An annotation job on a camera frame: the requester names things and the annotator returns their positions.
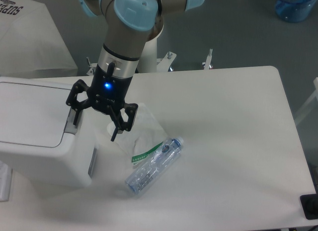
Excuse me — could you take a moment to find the blue water jug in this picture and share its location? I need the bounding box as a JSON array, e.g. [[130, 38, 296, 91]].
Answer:
[[274, 0, 318, 23]]

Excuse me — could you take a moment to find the white frame right edge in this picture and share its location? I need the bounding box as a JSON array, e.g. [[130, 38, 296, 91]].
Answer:
[[294, 78, 318, 126]]

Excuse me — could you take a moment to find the black device at edge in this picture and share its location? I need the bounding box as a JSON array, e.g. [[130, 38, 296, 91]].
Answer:
[[300, 194, 318, 220]]

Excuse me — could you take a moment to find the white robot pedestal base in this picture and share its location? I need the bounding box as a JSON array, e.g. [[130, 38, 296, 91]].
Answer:
[[86, 35, 213, 76]]

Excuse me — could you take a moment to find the white printed cardboard box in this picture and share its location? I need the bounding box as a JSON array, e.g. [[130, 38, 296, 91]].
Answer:
[[0, 0, 77, 77]]

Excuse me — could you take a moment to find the white plastic wipes packet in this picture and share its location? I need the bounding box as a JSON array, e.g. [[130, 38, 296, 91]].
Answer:
[[114, 103, 168, 168]]

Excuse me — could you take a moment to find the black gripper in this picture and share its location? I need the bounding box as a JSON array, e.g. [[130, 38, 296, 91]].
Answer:
[[66, 64, 138, 142]]

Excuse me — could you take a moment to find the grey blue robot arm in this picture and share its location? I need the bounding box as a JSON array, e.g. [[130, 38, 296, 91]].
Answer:
[[66, 0, 205, 141]]

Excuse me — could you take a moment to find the clear plastic water bottle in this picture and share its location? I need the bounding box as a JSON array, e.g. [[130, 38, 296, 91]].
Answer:
[[125, 136, 184, 196]]

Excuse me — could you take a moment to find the white push-lid trash can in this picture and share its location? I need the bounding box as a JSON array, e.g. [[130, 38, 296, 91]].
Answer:
[[0, 77, 96, 187]]

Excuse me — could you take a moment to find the white object left edge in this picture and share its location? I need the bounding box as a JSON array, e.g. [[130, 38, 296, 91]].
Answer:
[[0, 162, 12, 202]]

